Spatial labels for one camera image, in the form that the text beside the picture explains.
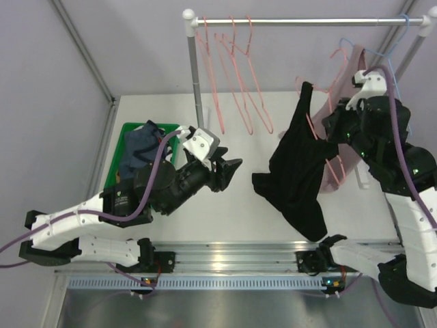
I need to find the black tank top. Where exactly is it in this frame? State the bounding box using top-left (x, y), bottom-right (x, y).
top-left (252, 82), bottom-right (339, 242)

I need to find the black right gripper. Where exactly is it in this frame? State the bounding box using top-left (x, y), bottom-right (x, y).
top-left (322, 96), bottom-right (378, 163)

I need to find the pink wire hanger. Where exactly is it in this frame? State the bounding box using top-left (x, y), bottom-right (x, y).
top-left (214, 15), bottom-right (254, 137)
top-left (196, 23), bottom-right (225, 135)
top-left (306, 47), bottom-right (348, 188)
top-left (230, 15), bottom-right (274, 134)

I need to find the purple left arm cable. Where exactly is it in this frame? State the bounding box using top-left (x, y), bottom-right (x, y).
top-left (0, 130), bottom-right (184, 300)

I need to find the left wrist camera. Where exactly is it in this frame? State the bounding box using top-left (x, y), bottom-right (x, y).
top-left (176, 126), bottom-right (220, 171)

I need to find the pink tank top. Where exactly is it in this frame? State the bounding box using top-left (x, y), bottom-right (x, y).
top-left (307, 44), bottom-right (367, 193)

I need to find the aluminium mounting rail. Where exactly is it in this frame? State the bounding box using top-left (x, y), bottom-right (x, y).
top-left (54, 241), bottom-right (404, 274)

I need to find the silver white clothes rack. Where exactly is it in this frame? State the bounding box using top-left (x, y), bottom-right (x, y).
top-left (182, 8), bottom-right (437, 189)

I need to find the white slotted cable duct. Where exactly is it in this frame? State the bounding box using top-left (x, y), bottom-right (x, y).
top-left (68, 275), bottom-right (344, 290)

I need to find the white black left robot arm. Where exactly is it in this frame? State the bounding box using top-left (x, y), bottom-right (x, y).
top-left (18, 147), bottom-right (242, 273)

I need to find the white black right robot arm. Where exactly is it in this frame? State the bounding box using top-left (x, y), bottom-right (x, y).
top-left (318, 96), bottom-right (436, 309)

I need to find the blue grey garment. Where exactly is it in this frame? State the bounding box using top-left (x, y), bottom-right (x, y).
top-left (117, 120), bottom-right (166, 180)

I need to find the blue wire hanger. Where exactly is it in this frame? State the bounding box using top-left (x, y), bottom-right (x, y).
top-left (339, 13), bottom-right (413, 137)

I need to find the green plastic bin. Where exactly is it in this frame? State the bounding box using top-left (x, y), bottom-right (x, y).
top-left (103, 122), bottom-right (180, 188)

